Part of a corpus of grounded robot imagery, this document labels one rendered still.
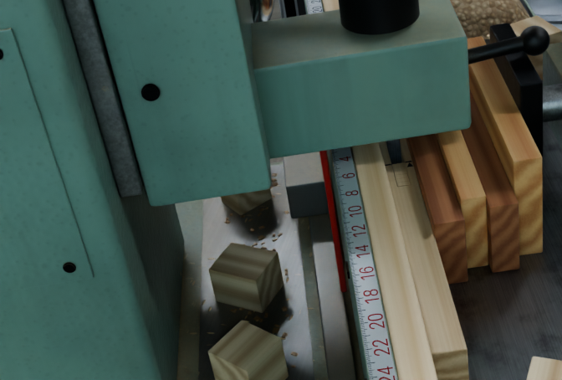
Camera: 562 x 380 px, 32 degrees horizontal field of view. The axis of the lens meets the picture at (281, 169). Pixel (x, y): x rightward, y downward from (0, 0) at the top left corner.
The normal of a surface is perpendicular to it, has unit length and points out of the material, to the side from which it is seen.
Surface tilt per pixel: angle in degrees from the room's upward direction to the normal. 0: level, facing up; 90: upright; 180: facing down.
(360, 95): 90
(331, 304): 0
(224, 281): 90
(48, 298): 90
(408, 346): 0
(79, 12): 90
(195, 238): 0
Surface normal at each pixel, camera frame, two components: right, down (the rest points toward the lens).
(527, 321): -0.15, -0.82
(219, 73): 0.05, 0.55
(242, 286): -0.47, 0.55
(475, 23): 0.01, 0.29
